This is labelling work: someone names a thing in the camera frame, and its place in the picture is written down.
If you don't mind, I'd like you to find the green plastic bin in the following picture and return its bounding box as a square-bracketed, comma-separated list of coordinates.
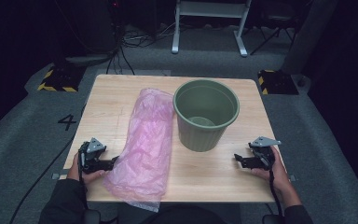
[172, 78, 241, 153]

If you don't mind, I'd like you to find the person's right hand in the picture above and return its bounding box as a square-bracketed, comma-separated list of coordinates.
[251, 146, 294, 196]

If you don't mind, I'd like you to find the black yellow striped floor plate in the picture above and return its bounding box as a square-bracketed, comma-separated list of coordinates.
[257, 69, 300, 96]
[36, 64, 87, 93]

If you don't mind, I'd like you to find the person's dark clothed body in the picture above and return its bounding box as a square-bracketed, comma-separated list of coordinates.
[115, 203, 243, 224]

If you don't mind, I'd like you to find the person's left hand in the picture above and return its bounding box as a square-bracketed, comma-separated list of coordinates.
[66, 152, 107, 185]

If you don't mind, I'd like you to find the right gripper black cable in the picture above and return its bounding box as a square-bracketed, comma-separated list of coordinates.
[268, 167, 286, 220]

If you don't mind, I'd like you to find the bundle of black cables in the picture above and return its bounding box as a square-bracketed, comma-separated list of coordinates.
[104, 0, 157, 77]

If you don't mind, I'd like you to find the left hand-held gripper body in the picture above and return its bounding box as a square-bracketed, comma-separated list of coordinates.
[77, 137, 107, 175]

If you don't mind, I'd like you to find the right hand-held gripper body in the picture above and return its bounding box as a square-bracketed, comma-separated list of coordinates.
[249, 135, 282, 171]

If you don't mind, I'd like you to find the grey stand base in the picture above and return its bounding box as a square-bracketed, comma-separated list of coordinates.
[64, 54, 119, 67]

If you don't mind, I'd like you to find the grey tape strip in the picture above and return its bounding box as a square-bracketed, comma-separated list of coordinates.
[51, 172, 70, 181]

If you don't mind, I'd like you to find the white desk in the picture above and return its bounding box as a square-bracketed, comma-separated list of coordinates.
[171, 0, 253, 58]

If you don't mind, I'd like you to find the black floor cable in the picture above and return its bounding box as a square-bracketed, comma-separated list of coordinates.
[9, 105, 87, 224]

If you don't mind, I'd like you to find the grey post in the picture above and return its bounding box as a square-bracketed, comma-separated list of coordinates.
[280, 0, 338, 76]

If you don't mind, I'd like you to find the black tripod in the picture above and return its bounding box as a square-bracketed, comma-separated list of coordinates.
[249, 17, 296, 57]

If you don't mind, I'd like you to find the pink plastic bag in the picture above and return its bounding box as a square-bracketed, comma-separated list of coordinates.
[102, 87, 175, 213]

